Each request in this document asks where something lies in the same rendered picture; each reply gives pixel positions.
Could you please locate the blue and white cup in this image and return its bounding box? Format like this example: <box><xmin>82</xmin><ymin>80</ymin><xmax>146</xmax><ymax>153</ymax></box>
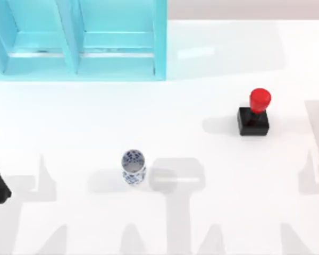
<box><xmin>121</xmin><ymin>149</ymin><xmax>147</xmax><ymax>185</ymax></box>

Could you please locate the red and black stamp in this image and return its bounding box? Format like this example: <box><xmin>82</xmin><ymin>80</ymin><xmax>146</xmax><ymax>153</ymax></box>
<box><xmin>237</xmin><ymin>88</ymin><xmax>272</xmax><ymax>137</ymax></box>

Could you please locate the light blue rack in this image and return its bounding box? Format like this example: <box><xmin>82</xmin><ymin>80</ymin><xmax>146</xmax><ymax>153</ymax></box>
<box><xmin>0</xmin><ymin>0</ymin><xmax>167</xmax><ymax>82</ymax></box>

